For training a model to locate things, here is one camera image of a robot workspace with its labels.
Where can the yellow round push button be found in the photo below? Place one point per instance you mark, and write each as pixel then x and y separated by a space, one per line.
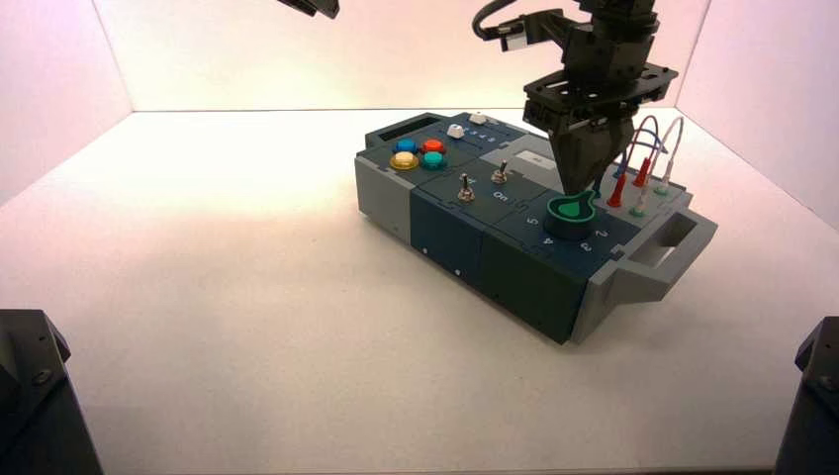
pixel 404 160

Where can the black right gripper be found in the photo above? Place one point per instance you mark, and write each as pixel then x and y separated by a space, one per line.
pixel 603 72

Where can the blue round push button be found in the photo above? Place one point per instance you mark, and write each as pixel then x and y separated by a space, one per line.
pixel 406 146

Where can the white rectangular label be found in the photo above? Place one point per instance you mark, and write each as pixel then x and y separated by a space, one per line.
pixel 532 157

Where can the green black rotary knob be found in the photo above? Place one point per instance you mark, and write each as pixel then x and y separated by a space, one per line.
pixel 569 219

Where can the white slider knob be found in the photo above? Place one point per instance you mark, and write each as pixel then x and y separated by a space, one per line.
pixel 455 131
pixel 478 118

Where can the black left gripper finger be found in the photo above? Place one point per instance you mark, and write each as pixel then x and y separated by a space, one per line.
pixel 328 6
pixel 298 5

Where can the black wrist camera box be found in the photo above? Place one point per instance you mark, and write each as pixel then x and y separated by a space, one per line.
pixel 518 38

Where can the red round push button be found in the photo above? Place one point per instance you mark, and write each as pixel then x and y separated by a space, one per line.
pixel 433 145

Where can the blue grey control box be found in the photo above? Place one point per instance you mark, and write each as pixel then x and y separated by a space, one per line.
pixel 459 223

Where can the teal round push button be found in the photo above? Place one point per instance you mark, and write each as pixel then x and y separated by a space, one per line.
pixel 433 161

